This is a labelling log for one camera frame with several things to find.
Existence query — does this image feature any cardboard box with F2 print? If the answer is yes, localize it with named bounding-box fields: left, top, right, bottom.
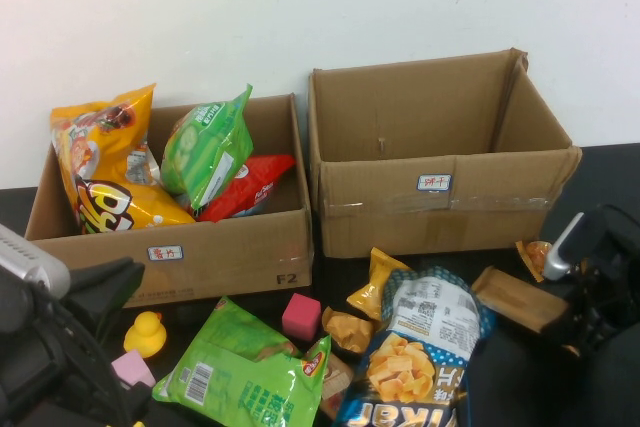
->
left=24, top=92, right=315, bottom=309

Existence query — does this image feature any green cucumber chips bag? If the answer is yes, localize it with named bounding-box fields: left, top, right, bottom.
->
left=159, top=83, right=255, bottom=221

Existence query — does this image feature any light pink foam cube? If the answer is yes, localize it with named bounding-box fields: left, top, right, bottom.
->
left=110, top=349, right=157, bottom=389

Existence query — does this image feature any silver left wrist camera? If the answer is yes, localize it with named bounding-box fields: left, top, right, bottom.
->
left=0, top=224, right=72, bottom=298

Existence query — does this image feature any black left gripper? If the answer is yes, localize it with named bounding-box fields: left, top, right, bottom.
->
left=0, top=256, right=147, bottom=343

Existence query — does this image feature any small brown snack packet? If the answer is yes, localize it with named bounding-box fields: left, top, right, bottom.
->
left=319, top=354, right=357, bottom=421

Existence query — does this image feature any cardboard box with clear tape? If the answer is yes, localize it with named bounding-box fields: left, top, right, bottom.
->
left=307, top=48, right=584, bottom=259

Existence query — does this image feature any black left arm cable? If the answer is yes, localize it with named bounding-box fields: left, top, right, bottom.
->
left=62, top=304, right=132, bottom=427

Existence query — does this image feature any yellow chips bag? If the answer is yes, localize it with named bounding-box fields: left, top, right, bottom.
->
left=49, top=82, right=197, bottom=236

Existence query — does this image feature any long brown bar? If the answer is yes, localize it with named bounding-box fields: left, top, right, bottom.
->
left=471, top=265, right=574, bottom=336

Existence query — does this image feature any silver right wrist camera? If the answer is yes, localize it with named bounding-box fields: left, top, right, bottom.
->
left=542, top=211, right=587, bottom=282

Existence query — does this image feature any white sticker on F2 box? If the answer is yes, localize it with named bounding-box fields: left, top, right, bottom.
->
left=146, top=245, right=184, bottom=262

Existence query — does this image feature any crumpled orange brown snack packet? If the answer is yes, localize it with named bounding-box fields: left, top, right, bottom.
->
left=321, top=305, right=376, bottom=354

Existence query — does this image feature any green chips bag with barcode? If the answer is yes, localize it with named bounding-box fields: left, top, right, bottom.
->
left=151, top=295, right=334, bottom=427

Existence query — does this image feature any small yellow snack packet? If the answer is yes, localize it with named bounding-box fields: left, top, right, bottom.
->
left=346, top=246, right=414, bottom=323

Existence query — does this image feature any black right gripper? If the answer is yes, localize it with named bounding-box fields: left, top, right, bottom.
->
left=562, top=203, right=640, bottom=357

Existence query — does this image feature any small black orange snack packet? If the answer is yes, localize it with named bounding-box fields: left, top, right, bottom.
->
left=515, top=239, right=554, bottom=283

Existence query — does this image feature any magenta foam cube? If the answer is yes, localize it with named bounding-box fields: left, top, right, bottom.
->
left=281, top=292, right=322, bottom=342

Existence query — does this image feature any blue dotted chips bag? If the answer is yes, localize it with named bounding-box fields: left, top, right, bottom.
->
left=332, top=266, right=496, bottom=427

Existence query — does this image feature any yellow rubber duck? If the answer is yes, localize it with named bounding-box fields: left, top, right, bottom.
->
left=123, top=310, right=169, bottom=359

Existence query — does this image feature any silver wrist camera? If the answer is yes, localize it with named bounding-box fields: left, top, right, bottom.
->
left=542, top=211, right=587, bottom=282
left=0, top=224, right=72, bottom=298

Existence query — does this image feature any red shrimp cracker bag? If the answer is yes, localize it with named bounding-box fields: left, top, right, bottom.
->
left=189, top=154, right=297, bottom=223

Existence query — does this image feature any white sticker on taped box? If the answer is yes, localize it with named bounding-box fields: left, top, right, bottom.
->
left=417, top=174, right=454, bottom=192

